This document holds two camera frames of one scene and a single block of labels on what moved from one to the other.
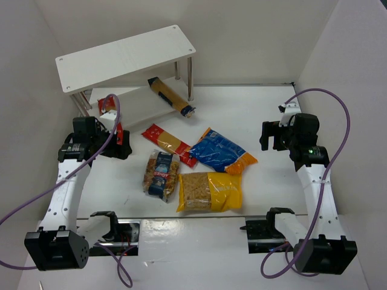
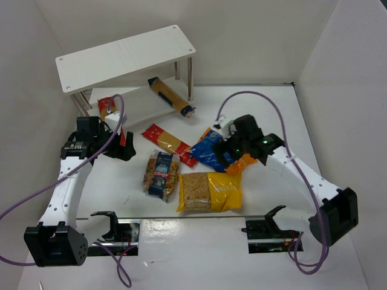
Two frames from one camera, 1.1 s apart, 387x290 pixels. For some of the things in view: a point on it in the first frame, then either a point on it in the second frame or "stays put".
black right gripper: [269, 136] to [224, 150]
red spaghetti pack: [168, 142] stays put
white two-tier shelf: [139, 79] stays put
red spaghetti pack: [110, 104] stays put
